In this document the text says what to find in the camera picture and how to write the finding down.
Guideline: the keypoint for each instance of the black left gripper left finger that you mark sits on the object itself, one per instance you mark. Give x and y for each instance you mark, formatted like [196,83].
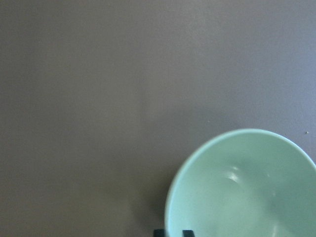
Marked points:
[159,233]

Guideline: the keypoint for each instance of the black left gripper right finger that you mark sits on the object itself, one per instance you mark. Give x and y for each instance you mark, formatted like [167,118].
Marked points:
[188,233]

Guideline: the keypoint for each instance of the light green ceramic bowl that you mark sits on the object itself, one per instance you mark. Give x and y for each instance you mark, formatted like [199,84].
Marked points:
[244,183]

